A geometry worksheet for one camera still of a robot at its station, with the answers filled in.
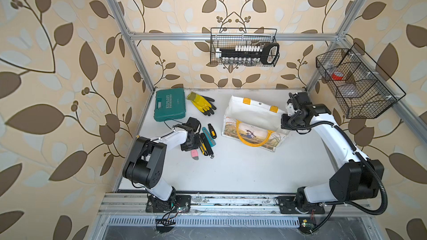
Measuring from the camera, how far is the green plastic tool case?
3.42ft

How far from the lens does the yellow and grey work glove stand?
3.61 feet

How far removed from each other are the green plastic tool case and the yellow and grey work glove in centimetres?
6
